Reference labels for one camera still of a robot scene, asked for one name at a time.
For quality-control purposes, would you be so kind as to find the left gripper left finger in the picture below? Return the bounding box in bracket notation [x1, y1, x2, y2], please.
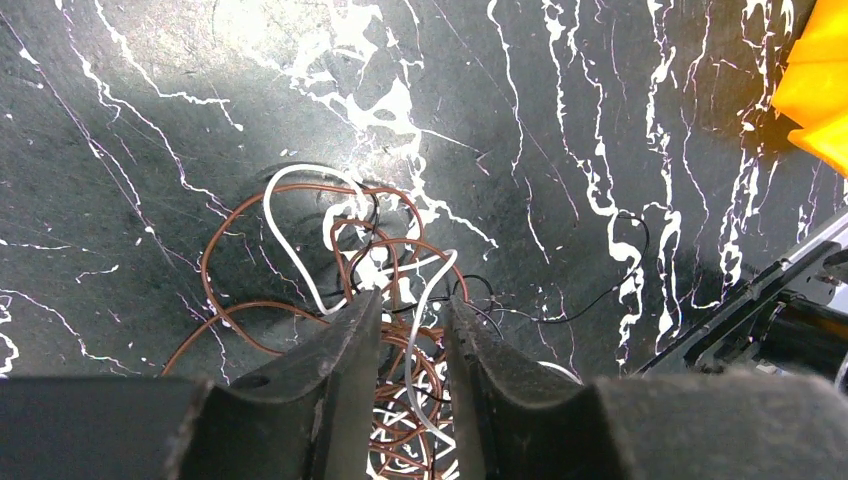
[1, 290, 382, 479]

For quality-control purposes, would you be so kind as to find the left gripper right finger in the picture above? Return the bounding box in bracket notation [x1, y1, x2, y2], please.
[445, 297, 847, 479]

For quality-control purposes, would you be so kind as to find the brown wire bundle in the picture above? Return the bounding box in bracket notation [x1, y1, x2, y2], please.
[160, 183, 472, 480]

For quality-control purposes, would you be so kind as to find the white wire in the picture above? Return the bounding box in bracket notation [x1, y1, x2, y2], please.
[262, 163, 460, 452]

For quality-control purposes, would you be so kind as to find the yellow bin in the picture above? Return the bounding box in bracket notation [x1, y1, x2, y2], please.
[772, 0, 847, 177]

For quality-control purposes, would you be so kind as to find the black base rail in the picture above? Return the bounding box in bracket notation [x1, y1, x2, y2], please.
[637, 207, 847, 375]

